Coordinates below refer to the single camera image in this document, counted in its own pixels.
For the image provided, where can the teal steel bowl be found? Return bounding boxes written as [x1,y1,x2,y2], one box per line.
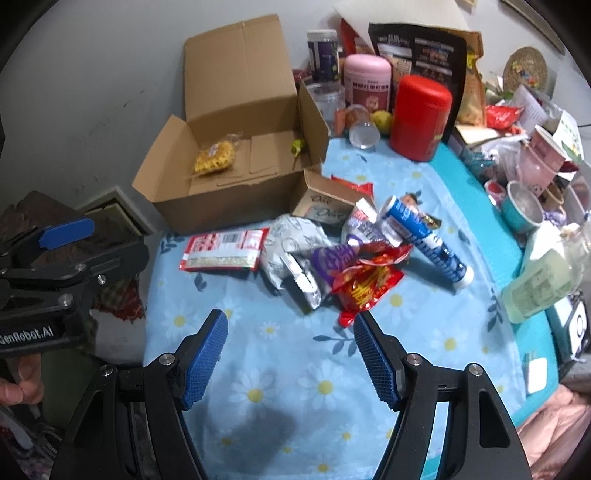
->
[501,180,543,234]

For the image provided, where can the teal quilted mat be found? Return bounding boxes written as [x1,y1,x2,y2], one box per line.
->
[434,141,578,430]

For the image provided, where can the green gold figure snack packet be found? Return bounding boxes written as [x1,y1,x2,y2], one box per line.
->
[397,191,426,213]

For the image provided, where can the red checked cloth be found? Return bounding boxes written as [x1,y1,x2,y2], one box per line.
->
[92,276,148,324]

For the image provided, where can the kraft and white soap box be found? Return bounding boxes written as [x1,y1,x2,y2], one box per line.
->
[291,168,372,227]

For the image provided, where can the pink cup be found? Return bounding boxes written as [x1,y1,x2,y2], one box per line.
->
[519,124,568,195]

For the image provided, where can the clear plastic cup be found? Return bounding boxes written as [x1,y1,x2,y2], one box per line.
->
[305,82,346,134]

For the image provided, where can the pink blanket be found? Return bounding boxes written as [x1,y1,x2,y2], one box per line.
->
[515,383,591,480]

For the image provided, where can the dark jar with white lid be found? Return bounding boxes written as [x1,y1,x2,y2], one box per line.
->
[306,29,341,84]

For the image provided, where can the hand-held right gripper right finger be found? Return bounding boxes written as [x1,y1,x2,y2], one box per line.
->
[353,311,532,480]

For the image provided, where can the yellow green fruit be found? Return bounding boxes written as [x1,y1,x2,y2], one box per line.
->
[372,110,394,136]

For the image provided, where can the white and black device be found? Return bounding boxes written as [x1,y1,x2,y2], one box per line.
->
[549,295,591,361]

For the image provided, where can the white box with green print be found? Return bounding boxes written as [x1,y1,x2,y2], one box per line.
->
[551,111,587,162]

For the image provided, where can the clear plastic bag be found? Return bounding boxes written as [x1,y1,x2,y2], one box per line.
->
[459,138,522,185]

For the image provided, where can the black printed bag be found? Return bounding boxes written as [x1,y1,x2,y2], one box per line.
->
[368,21,468,144]

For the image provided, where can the silver foil snack packet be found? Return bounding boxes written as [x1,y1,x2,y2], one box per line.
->
[281,251,333,315]

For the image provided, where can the shiny red packet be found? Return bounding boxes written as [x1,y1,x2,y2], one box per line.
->
[487,105,525,130]

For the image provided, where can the white grey snack packet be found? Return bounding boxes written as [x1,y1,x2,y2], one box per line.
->
[259,215,333,291]

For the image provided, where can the red yellow print snack packet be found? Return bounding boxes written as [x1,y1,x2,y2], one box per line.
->
[332,242,414,328]

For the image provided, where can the red printed bag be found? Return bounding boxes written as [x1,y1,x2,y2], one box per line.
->
[339,17,375,58]

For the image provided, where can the red canister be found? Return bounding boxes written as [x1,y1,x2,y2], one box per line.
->
[390,75,454,163]

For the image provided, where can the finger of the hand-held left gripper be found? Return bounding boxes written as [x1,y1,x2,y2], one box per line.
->
[0,218,96,271]
[0,233,151,305]

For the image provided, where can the white charger plug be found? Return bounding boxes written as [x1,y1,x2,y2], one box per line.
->
[526,357,550,395]

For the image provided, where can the red jelly cup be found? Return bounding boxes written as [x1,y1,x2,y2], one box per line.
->
[485,180,509,206]

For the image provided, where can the white purple small packet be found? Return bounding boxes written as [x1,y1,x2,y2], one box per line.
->
[342,198,393,245]

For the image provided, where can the red and white snack packet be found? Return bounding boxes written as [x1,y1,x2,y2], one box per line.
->
[179,227,270,273]

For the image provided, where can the brown cardboard box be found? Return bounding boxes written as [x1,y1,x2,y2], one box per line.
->
[131,14,331,236]

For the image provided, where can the pale green liquid bottle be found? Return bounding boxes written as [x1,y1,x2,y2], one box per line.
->
[501,231,591,324]

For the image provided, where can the purple snack packet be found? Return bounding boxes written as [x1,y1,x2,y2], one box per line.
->
[311,242,365,287]

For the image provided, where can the pink canister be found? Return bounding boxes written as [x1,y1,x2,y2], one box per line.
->
[342,54,393,114]

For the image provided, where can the round woven mat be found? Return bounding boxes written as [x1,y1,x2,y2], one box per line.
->
[502,46,549,90]

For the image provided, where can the orange snack bag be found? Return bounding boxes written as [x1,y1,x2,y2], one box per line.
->
[455,30,488,125]

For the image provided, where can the white tissue pack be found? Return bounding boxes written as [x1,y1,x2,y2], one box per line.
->
[526,222,568,259]

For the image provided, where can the small red snack packet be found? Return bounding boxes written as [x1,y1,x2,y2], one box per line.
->
[330,175,375,197]

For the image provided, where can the blue daisy print cloth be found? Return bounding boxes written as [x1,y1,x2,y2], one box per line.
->
[141,136,527,480]

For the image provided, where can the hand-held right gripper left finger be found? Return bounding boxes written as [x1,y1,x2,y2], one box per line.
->
[50,309,229,480]

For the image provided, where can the person's left hand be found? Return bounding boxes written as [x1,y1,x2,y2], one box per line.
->
[0,354,45,408]

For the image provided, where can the blue tablet tube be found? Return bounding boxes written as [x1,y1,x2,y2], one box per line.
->
[379,195,475,291]

